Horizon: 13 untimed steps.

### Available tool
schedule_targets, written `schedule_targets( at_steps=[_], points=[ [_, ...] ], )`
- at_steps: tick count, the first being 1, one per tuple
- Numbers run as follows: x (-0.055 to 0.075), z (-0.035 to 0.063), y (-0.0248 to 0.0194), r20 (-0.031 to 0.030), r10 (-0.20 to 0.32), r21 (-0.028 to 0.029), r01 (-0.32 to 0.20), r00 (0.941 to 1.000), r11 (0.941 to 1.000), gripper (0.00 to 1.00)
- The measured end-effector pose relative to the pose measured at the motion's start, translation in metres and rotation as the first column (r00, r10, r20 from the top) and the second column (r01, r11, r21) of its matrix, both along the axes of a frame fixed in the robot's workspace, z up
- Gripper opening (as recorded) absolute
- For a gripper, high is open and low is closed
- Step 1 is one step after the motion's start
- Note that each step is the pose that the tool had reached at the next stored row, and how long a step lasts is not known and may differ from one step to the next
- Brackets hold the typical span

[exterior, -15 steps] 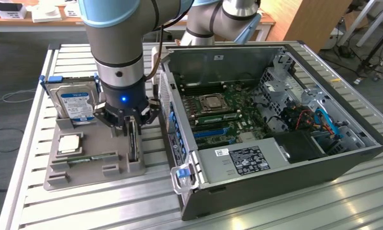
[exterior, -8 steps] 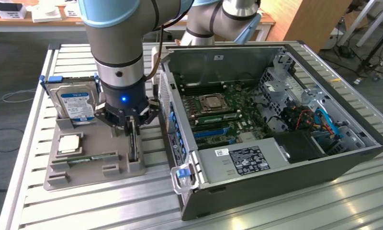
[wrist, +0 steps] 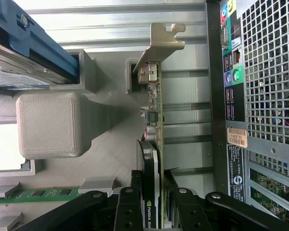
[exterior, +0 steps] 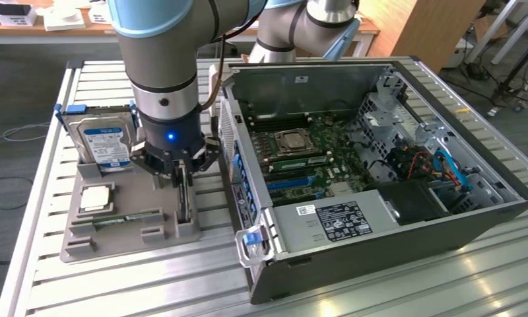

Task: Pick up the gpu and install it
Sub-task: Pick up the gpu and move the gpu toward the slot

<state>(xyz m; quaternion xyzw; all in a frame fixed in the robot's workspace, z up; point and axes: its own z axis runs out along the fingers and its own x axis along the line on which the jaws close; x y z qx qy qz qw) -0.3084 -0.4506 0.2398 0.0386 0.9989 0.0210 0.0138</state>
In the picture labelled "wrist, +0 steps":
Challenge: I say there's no spare CPU chip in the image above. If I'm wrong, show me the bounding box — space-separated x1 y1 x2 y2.
0 122 31 173

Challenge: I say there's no hard disk in blue caddy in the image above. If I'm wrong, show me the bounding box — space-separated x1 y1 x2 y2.
0 0 79 91

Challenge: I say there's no grey printed parts rack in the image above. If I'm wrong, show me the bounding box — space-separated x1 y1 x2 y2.
0 49 164 231

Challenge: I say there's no spare green RAM stick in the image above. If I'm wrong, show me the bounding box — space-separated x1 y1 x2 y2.
0 187 82 205

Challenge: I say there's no open black PC case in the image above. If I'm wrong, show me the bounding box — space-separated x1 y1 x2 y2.
206 0 289 227

